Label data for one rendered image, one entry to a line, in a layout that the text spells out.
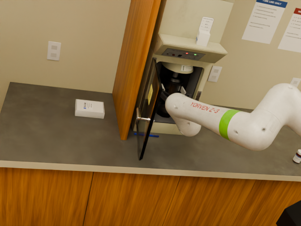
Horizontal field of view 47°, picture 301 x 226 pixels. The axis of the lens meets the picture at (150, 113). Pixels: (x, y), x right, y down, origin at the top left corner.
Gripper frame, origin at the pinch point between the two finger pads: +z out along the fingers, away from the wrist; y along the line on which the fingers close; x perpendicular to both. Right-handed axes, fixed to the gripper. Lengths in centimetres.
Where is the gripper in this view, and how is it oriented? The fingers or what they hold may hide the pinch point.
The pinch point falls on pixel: (172, 88)
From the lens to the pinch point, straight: 188.5
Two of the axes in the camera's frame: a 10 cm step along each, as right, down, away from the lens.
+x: -2.3, 8.4, 5.0
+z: -1.8, -5.4, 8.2
